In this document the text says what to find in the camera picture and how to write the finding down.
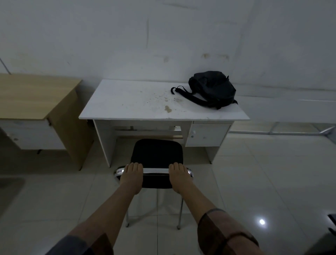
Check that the black backpack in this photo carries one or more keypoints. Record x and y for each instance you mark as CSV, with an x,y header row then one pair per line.
x,y
214,88

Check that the light wooden desk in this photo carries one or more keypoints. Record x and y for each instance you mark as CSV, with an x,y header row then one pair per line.
x,y
28,96

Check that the person's left hand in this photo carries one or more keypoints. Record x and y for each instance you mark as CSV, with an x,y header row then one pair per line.
x,y
131,177

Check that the brown plaid sleeve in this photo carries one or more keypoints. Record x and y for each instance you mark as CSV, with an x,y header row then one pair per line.
x,y
223,231
78,245

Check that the person's right forearm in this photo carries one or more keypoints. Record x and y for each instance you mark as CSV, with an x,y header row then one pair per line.
x,y
199,201

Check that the brown plaid left sleeve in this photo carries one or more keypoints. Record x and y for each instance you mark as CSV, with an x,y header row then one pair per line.
x,y
78,245

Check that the metal floor rail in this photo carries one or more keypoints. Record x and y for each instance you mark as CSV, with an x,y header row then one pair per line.
x,y
288,132

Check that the white desk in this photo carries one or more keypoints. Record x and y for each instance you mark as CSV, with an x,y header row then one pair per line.
x,y
136,101

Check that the white desk cabinet door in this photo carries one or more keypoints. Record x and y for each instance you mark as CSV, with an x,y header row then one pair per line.
x,y
208,135

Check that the white drawer of wooden desk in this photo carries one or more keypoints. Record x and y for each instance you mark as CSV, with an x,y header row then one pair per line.
x,y
31,134

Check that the person's right fingers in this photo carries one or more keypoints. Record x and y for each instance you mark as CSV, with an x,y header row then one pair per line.
x,y
177,166

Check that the black chair with chrome frame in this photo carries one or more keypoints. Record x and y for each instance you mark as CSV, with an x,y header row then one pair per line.
x,y
156,155

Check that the person's right hand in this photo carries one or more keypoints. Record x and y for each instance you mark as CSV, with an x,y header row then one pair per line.
x,y
179,178

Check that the person's left fingers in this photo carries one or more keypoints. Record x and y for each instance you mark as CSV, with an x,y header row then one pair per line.
x,y
134,166

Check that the person's left forearm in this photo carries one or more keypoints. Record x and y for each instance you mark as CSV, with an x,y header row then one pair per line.
x,y
107,215

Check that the brown plaid right sleeve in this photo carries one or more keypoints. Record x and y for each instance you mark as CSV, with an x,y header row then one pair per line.
x,y
223,231

